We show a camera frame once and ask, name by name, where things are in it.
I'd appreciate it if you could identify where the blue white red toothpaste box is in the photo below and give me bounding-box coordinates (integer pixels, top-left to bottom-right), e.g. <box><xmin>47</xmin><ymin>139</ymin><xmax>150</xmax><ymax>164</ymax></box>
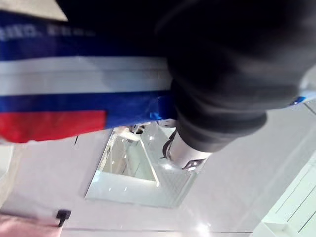
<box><xmin>0</xmin><ymin>9</ymin><xmax>316</xmax><ymax>144</ymax></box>

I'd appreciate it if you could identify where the pink towel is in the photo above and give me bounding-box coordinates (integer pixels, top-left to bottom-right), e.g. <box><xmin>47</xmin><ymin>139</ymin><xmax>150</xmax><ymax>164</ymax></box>
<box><xmin>0</xmin><ymin>211</ymin><xmax>63</xmax><ymax>237</ymax></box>

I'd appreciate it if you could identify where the rectangular wall mirror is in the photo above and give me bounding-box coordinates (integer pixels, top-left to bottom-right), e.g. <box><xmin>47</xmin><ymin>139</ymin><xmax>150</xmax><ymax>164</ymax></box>
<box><xmin>83</xmin><ymin>118</ymin><xmax>198</xmax><ymax>208</ymax></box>

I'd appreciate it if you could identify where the black wall hook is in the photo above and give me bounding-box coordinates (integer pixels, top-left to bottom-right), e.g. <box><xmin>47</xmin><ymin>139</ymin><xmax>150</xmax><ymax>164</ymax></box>
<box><xmin>56</xmin><ymin>209</ymin><xmax>72</xmax><ymax>228</ymax></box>

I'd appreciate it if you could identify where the white window frame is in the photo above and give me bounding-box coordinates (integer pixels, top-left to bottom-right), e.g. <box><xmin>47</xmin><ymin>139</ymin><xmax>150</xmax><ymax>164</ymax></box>
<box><xmin>256</xmin><ymin>158</ymin><xmax>316</xmax><ymax>237</ymax></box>

